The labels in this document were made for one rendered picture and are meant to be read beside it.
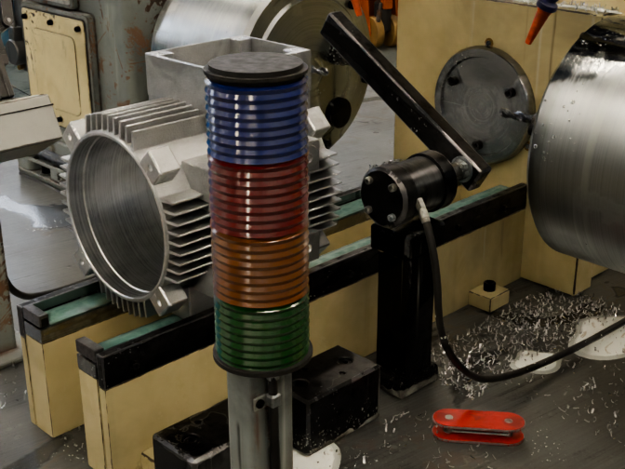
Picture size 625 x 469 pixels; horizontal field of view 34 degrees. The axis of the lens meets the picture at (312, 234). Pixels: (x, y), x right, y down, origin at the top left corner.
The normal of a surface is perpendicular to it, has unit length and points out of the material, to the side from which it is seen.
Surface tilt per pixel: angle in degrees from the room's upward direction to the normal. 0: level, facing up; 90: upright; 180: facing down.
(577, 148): 77
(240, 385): 90
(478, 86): 90
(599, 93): 54
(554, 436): 0
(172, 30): 66
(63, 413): 90
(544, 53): 90
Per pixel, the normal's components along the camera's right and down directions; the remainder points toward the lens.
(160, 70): -0.72, 0.26
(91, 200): 0.69, 0.18
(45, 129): 0.62, -0.19
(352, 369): 0.00, -0.93
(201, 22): -0.61, -0.26
